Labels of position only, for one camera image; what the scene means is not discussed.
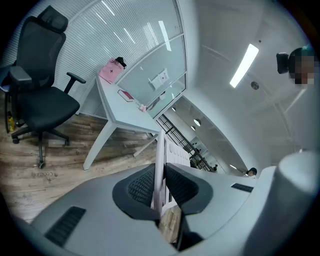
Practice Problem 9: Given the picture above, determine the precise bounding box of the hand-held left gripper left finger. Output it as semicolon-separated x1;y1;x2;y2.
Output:
31;163;180;256

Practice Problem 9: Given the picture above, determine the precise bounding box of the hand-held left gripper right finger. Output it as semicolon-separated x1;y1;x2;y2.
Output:
165;162;258;252

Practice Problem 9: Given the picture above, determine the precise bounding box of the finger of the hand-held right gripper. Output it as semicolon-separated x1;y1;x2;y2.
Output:
246;149;320;256

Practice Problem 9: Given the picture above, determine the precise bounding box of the white calculator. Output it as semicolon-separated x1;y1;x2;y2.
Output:
151;129;191;216

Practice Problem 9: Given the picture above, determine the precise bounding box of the black metal railing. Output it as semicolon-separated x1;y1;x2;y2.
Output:
156;113;218;173

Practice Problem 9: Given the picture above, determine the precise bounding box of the white table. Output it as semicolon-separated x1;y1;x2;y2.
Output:
82;73;161;171

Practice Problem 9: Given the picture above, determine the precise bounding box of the black office chair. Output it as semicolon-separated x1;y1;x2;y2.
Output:
4;4;87;170

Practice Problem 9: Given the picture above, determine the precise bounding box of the red hardcover book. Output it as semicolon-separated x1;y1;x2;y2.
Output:
117;89;135;103

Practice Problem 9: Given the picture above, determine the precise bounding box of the yellow bottle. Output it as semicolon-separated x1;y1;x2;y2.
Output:
6;111;16;133

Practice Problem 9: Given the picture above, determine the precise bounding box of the person's head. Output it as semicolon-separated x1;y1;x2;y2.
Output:
288;46;320;86

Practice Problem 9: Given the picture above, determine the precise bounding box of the pink paper bag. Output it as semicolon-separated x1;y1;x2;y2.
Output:
98;58;125;85

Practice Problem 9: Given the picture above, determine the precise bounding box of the paper holder on glass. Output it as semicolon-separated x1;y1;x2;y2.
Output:
148;68;171;90

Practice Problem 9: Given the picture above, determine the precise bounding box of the long ceiling light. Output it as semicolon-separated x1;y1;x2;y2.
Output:
229;43;260;89

